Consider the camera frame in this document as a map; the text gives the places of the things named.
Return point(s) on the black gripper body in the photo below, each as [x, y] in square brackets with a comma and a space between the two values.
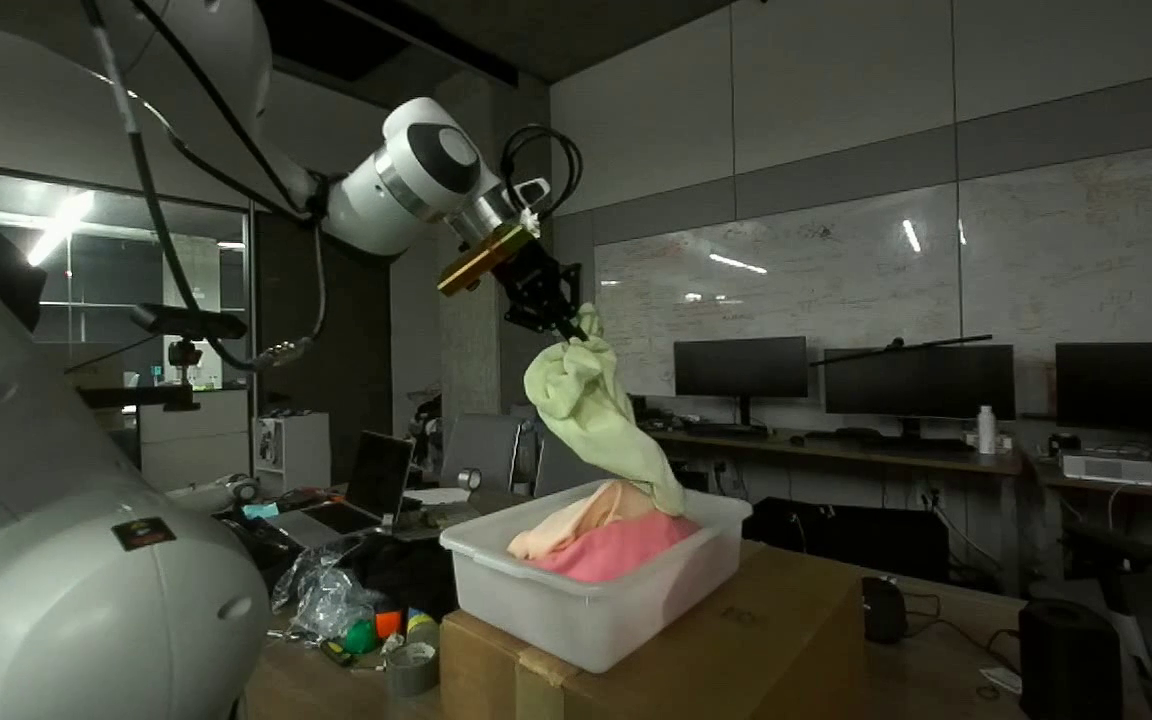
[536, 284]

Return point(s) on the pale yellow terry towel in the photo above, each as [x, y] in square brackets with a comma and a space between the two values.
[591, 403]

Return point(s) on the peach t-shirt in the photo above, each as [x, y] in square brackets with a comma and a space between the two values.
[560, 523]

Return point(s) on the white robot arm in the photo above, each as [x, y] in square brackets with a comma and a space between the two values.
[69, 603]

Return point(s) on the white plastic storage bin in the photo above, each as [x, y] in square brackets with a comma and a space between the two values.
[560, 603]

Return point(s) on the small black computer monitor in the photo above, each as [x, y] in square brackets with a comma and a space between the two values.
[740, 366]

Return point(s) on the pink cloth garment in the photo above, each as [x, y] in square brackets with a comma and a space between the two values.
[619, 544]

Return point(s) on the open dark laptop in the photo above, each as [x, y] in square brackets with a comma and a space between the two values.
[369, 480]

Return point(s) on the long wooden office desk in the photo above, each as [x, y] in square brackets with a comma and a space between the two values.
[868, 456]

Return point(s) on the orange round toy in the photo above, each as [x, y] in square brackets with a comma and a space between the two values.
[389, 625]

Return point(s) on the wide black computer monitor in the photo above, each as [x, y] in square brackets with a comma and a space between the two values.
[1138, 384]
[918, 383]

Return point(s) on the clutter pile on floor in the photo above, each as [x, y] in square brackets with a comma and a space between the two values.
[320, 597]

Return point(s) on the brown cardboard box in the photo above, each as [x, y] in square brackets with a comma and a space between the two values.
[738, 652]

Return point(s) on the grey tape roll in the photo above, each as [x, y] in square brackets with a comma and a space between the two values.
[412, 666]

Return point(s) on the green toy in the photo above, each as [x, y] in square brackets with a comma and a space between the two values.
[357, 639]

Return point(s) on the white bottle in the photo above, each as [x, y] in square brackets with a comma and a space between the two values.
[984, 435]

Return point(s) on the small black box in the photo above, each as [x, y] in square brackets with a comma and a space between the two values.
[884, 611]

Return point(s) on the white box device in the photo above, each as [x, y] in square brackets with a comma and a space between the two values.
[1109, 469]

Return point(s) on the black cylinder speaker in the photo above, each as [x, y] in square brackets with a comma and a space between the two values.
[1070, 661]

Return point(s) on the gold wrist camera mount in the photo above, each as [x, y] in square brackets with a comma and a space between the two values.
[480, 257]

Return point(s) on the black camera on stand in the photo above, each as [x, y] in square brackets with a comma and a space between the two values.
[196, 323]

